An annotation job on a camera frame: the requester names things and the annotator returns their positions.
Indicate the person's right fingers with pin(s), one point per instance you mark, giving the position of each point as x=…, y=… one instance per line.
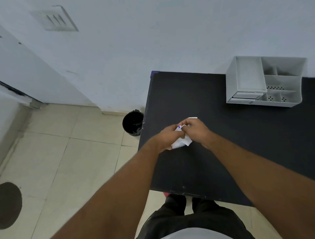
x=187, y=125

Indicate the black waste bin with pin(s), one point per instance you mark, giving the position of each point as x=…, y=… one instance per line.
x=133, y=123

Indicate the person's left hand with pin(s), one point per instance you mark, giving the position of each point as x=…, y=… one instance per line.
x=168, y=138

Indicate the white door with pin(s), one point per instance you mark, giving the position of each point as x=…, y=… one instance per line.
x=37, y=78

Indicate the person's right hand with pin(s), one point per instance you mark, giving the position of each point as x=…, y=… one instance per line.
x=196, y=131

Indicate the person's left forearm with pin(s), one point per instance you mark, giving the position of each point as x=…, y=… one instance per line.
x=105, y=197

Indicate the white desk organizer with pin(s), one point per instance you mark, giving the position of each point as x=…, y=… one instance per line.
x=265, y=82

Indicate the white wall vent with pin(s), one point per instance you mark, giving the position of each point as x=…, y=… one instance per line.
x=55, y=19

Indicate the person's white shirt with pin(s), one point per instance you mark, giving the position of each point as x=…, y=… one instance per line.
x=196, y=234

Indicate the white paper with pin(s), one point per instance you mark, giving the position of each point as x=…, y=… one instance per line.
x=181, y=142

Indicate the person's right forearm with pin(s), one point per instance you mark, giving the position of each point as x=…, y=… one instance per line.
x=260, y=182

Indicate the person's black trousers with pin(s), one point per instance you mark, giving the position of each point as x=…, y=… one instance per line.
x=192, y=219

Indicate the person's left fingers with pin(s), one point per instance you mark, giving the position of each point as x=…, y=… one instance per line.
x=179, y=131

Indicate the black round floor mat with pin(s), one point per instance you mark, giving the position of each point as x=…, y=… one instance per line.
x=8, y=205

